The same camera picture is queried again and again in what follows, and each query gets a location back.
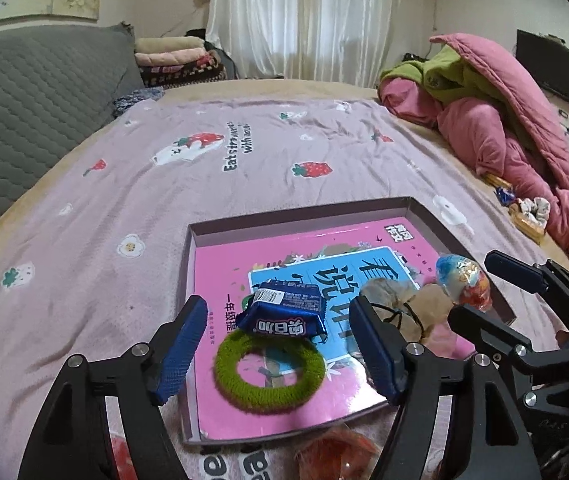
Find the green fuzzy hair scrunchie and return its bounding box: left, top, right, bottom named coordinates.
left=213, top=330, right=325, bottom=414

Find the pink quilted comforter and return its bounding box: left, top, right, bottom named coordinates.
left=379, top=32, right=569, bottom=255

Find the blue snack packet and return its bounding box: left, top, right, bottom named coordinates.
left=236, top=280, right=327, bottom=339

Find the small clutter on bed edge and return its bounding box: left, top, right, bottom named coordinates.
left=482, top=174, right=550, bottom=245

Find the grey quilted headboard cover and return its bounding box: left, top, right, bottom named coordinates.
left=0, top=24, right=146, bottom=266

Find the stack of folded blankets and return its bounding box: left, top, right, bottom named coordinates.
left=135, top=36, right=228, bottom=88

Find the red toy egg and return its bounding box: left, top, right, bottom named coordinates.
left=295, top=426, right=381, bottom=480

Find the black flat television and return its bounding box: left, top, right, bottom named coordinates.
left=515, top=29, right=569, bottom=103

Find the white sheer curtain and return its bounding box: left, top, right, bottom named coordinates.
left=206, top=0, right=400, bottom=87

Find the beige mesh drawstring pouch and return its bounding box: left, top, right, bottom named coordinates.
left=360, top=278, right=457, bottom=358

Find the green blanket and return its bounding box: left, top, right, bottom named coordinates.
left=380, top=44, right=507, bottom=105

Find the pink blue children's book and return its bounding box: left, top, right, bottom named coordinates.
left=180, top=218, right=438, bottom=443

